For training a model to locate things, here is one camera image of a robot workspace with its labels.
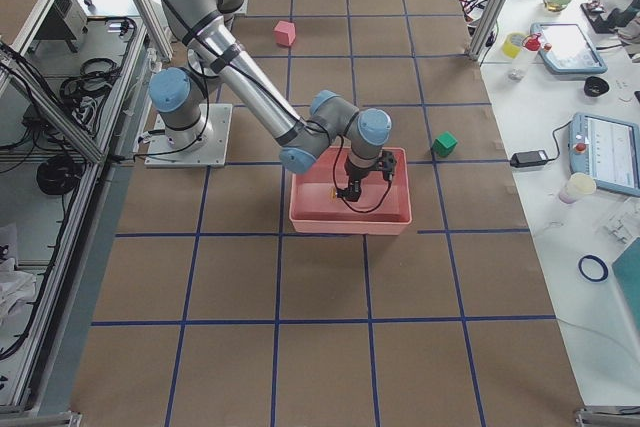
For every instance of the pink cube centre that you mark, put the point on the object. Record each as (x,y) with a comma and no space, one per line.
(284,33)

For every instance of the yellow tape roll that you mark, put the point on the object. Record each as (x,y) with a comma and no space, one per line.
(512,44)

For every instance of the white paper cup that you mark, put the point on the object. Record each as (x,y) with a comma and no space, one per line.
(578,186)

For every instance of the black power adapter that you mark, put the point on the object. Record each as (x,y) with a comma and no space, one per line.
(526,159)

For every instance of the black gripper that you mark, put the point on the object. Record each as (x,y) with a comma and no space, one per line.
(356,178)

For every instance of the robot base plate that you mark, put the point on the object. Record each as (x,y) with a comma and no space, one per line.
(204,144)

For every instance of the teach pendant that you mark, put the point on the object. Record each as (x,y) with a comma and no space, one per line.
(571,52)
(607,150)

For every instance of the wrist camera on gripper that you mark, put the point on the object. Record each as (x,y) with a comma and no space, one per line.
(387,165)

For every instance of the green cube near bin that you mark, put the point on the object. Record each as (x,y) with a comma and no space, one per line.
(444,144)

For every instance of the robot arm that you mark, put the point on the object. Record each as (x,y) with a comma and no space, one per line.
(200,25)

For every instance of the teach pendant near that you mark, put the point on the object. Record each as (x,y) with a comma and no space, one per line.
(607,150)

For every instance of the aluminium frame post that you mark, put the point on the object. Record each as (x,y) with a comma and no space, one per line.
(495,2)

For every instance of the teach pendant far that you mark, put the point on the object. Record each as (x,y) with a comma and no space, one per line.
(571,52)

